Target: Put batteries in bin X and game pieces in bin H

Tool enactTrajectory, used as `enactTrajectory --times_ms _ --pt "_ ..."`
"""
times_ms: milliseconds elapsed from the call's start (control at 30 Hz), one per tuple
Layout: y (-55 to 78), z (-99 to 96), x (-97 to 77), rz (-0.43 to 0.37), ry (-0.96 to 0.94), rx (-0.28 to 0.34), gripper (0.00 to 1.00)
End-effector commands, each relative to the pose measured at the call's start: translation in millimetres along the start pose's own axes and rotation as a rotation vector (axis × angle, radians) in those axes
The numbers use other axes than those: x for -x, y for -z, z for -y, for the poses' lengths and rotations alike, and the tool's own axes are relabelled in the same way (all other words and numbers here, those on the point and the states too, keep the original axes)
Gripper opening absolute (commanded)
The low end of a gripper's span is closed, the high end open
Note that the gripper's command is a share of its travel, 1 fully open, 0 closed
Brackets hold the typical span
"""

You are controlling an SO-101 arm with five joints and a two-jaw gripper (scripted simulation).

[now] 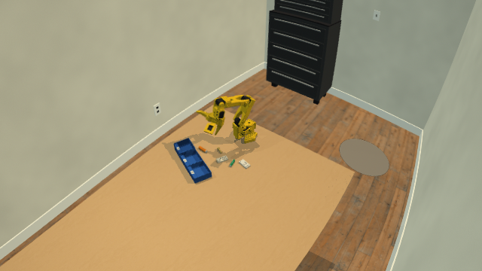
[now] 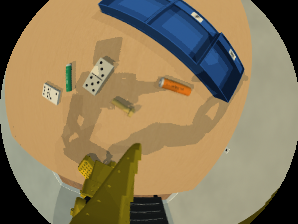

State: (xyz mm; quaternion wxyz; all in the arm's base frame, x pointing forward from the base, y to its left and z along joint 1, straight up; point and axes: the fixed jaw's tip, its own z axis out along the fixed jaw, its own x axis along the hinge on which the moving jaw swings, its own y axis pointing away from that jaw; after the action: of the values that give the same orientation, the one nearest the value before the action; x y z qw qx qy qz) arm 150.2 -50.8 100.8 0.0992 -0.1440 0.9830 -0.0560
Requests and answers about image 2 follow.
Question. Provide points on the green battery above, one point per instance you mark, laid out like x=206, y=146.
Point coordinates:
x=68, y=78

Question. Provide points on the blue bin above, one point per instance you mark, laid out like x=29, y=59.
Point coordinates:
x=183, y=34

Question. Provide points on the orange battery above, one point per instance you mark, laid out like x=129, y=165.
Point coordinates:
x=174, y=86

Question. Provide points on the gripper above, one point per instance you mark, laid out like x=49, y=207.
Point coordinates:
x=111, y=202

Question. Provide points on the white domino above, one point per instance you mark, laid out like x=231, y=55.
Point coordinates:
x=97, y=76
x=51, y=93

